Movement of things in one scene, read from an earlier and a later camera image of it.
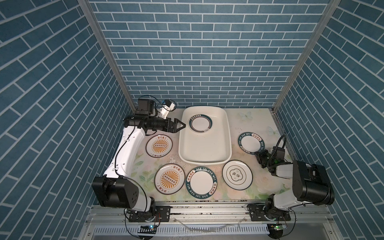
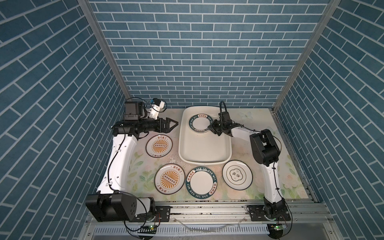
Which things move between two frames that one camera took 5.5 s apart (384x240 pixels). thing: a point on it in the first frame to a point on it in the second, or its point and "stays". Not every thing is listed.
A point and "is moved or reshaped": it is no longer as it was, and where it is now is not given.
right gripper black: (260, 155) to (212, 127)
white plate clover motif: (237, 174) stays
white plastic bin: (212, 147) stays
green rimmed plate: (201, 182) stays
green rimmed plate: (251, 142) is moved or reshaped
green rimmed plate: (200, 123) stays
